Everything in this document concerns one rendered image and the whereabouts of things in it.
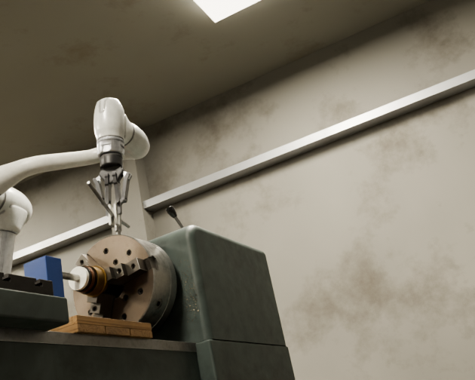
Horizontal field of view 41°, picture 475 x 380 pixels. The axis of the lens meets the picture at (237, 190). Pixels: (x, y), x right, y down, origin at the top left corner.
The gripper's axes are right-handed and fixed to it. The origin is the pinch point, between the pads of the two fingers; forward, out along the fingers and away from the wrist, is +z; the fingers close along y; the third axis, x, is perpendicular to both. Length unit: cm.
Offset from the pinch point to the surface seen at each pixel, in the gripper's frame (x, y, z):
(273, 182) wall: 243, 30, -89
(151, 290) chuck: -5.1, 12.2, 27.0
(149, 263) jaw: -5.0, 12.3, 18.8
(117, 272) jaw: -8.5, 3.3, 20.8
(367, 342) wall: 230, 76, 31
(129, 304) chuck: -2.7, 4.4, 29.6
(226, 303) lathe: 21.7, 29.3, 29.4
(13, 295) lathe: -68, 4, 37
